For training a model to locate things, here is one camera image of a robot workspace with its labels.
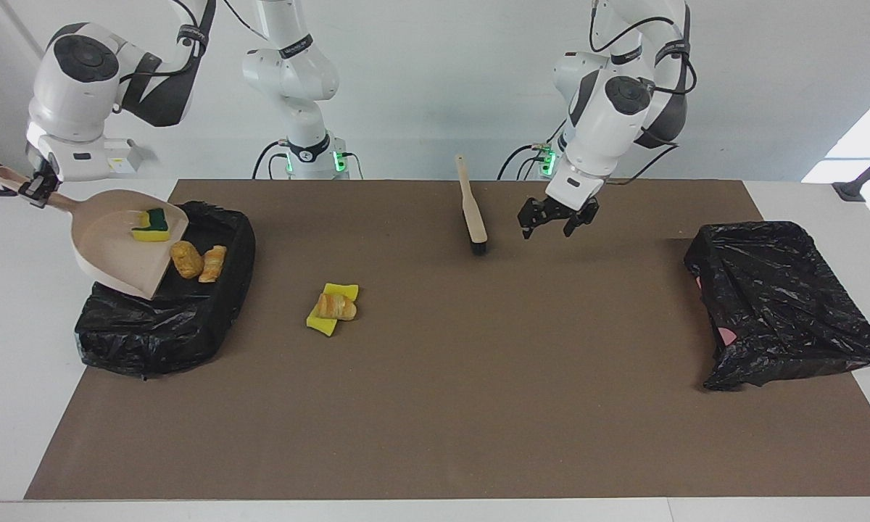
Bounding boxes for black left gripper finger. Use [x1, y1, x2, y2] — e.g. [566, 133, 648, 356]
[563, 199, 601, 239]
[518, 199, 549, 241]

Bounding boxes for beige hand brush black bristles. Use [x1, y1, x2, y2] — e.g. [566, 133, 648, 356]
[455, 154, 489, 256]

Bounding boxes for beige plastic dustpan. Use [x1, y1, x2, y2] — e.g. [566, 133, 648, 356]
[0, 166, 189, 300]

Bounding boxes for yellow and green sponge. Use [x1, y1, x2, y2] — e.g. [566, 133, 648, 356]
[130, 208, 172, 243]

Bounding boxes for brown toy bread roll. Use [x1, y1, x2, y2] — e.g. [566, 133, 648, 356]
[170, 241, 204, 280]

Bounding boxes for pale toy pastry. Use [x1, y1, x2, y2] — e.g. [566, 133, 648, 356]
[198, 245, 228, 283]

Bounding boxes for striped toy croissant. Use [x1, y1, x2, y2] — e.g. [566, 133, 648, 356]
[315, 292, 357, 320]

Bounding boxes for bin lined with black bag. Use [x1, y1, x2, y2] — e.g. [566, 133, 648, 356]
[75, 202, 256, 379]

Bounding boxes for pink bin with black bag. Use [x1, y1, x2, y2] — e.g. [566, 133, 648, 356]
[684, 221, 870, 392]

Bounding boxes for brown table mat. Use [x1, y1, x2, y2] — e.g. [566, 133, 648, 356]
[25, 180, 870, 501]

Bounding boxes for black base power cable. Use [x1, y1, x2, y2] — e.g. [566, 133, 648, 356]
[497, 120, 568, 181]
[252, 139, 291, 181]

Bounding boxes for white wall socket box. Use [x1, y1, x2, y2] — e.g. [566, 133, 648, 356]
[109, 139, 144, 175]

